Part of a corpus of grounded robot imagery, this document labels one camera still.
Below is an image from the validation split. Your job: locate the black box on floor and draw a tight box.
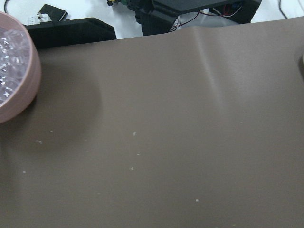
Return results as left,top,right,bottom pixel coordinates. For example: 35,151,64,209
25,4,116,49

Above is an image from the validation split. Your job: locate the pink bowl with ice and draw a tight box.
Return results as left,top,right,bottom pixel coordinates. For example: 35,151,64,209
0,12,41,123

